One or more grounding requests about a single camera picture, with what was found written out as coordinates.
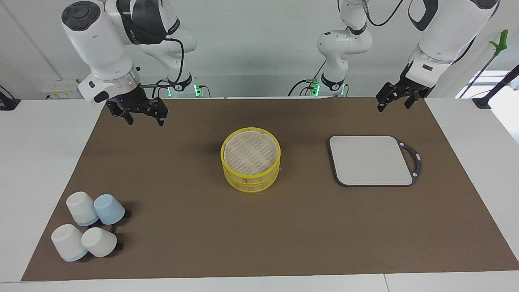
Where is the black right base cable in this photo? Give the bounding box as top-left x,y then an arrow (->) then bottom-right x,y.
152,79 -> 169,99

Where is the green clamp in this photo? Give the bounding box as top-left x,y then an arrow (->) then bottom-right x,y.
489,29 -> 509,57

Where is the white cup blue rim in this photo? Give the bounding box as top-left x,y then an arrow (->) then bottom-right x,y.
51,224 -> 88,262

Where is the thin metal rod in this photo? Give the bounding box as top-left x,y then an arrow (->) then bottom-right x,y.
459,53 -> 498,99

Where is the yellow bamboo steamer basket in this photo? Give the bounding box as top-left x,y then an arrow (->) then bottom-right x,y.
224,162 -> 280,193

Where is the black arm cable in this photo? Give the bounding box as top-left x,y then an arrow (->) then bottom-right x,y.
152,37 -> 184,99
363,0 -> 405,27

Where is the grey cutting board black rim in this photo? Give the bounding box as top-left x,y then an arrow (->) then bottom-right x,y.
328,135 -> 422,187

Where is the black stand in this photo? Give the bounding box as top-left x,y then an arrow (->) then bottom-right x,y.
472,65 -> 519,109

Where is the light blue cup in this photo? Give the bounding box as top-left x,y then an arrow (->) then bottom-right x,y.
94,194 -> 125,225

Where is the black left base cable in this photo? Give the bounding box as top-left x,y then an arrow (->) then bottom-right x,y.
288,61 -> 327,97

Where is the black base cable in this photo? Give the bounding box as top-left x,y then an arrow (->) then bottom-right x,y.
152,79 -> 169,99
288,61 -> 327,97

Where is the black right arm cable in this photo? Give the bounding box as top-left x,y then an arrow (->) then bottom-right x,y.
152,37 -> 184,99

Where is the white wall socket box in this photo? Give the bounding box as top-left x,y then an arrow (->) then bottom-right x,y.
41,79 -> 81,100

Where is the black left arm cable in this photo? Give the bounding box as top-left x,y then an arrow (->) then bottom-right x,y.
363,0 -> 405,27

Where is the brown table mat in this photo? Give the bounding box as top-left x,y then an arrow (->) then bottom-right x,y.
21,97 -> 519,281

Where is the yellow rimmed steamer lid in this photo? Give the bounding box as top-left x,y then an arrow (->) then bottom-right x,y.
221,127 -> 281,179

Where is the black mount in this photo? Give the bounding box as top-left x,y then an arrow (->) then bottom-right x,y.
0,85 -> 21,111

